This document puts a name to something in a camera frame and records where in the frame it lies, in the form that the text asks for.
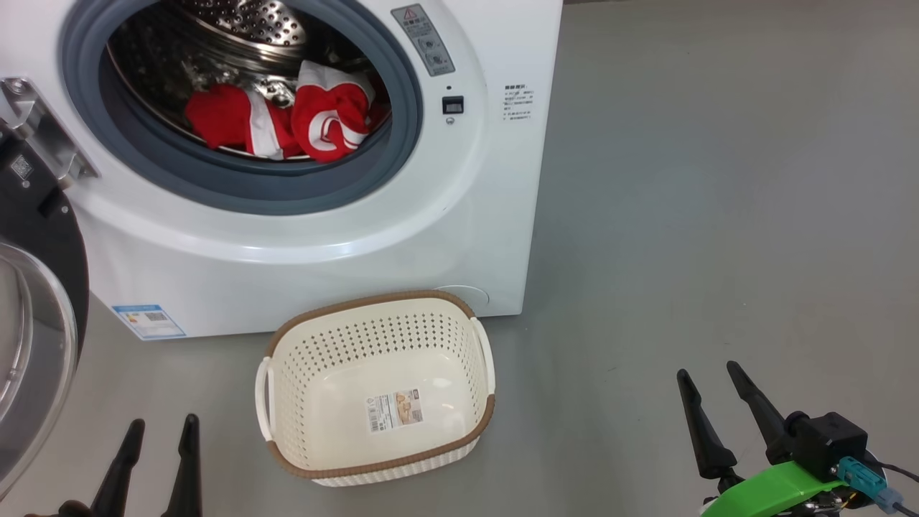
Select red and white garment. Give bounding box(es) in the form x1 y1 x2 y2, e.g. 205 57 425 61
185 60 392 162

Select round white filter cover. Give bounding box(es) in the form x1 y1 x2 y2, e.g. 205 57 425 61
433 285 490 317

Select grey warning sticker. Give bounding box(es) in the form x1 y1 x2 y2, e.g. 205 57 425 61
391 4 456 78

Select black cable teal plug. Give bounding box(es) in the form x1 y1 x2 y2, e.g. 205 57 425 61
836 456 919 517

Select blue energy label sticker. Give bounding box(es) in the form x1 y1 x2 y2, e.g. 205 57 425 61
111 304 187 340

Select silver metal door hinge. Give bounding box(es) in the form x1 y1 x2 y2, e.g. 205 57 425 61
0 78 100 189

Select black round washer door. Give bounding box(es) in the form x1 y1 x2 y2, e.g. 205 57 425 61
0 129 90 500

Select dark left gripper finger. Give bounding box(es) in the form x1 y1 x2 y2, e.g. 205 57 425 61
90 419 146 517
162 414 202 517

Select stainless steel washing machine drum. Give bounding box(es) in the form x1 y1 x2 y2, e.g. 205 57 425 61
106 0 392 160

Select printed product label sticker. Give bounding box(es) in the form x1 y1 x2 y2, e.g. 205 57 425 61
368 390 424 434

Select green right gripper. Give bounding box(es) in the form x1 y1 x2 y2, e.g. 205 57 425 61
676 361 848 517

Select white front-load washing machine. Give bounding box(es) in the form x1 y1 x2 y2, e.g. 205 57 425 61
0 0 564 340

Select cream laundry basket brown rim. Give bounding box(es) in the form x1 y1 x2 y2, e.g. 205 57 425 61
255 290 496 488

